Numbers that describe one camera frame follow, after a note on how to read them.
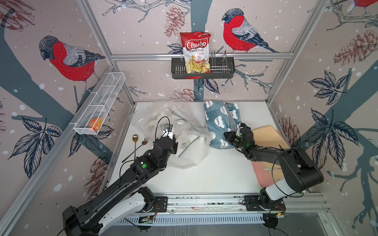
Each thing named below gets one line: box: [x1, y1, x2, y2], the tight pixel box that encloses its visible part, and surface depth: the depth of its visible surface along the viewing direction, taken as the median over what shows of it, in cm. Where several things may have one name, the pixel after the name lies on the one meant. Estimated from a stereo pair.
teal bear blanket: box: [203, 100, 241, 149], surface depth 97 cm
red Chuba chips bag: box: [180, 31, 213, 74], surface depth 85 cm
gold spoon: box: [131, 134, 139, 161], surface depth 100 cm
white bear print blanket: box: [146, 107, 208, 152], surface depth 100 cm
